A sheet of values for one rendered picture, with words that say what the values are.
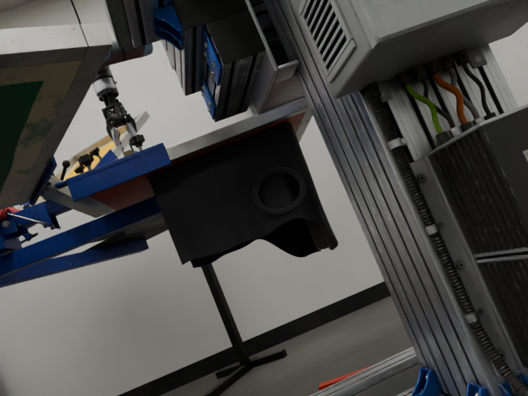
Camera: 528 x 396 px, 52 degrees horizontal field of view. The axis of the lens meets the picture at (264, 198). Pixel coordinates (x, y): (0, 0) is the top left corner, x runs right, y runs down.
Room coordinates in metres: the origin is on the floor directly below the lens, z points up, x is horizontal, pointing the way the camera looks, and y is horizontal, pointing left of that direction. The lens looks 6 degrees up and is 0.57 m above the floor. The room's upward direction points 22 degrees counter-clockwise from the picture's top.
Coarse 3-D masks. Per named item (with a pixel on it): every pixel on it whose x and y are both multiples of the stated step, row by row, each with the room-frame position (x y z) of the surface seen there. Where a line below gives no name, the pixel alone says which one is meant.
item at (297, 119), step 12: (288, 120) 1.69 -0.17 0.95; (300, 120) 1.75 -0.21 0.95; (252, 132) 1.64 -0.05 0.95; (228, 144) 1.67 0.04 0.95; (192, 156) 1.64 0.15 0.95; (132, 180) 1.62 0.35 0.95; (144, 180) 1.68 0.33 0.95; (108, 192) 1.66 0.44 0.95; (120, 192) 1.72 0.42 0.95; (132, 192) 1.79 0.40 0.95; (108, 204) 1.82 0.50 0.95
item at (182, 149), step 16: (272, 112) 1.61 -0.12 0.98; (288, 112) 1.61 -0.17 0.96; (224, 128) 1.59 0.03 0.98; (240, 128) 1.60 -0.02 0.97; (256, 128) 1.62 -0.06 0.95; (304, 128) 1.90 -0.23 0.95; (192, 144) 1.58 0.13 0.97; (208, 144) 1.59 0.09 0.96; (176, 160) 1.60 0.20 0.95; (96, 208) 1.80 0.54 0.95
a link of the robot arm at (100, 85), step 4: (100, 80) 1.79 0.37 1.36; (104, 80) 1.79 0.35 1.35; (108, 80) 1.80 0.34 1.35; (112, 80) 1.81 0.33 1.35; (96, 84) 1.79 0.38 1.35; (100, 84) 1.79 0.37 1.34; (104, 84) 1.79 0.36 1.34; (108, 84) 1.80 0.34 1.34; (112, 84) 1.81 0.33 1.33; (96, 88) 1.80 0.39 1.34; (100, 88) 1.79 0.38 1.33; (104, 88) 1.79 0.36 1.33; (108, 88) 1.80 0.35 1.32; (112, 88) 1.81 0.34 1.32; (116, 88) 1.83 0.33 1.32; (96, 92) 1.81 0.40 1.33; (100, 92) 1.80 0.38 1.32
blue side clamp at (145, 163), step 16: (160, 144) 1.56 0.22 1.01; (128, 160) 1.55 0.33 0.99; (144, 160) 1.56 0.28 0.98; (160, 160) 1.56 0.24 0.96; (80, 176) 1.54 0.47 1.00; (96, 176) 1.54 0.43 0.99; (112, 176) 1.55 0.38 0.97; (128, 176) 1.55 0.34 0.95; (80, 192) 1.54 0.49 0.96; (96, 192) 1.54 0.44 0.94
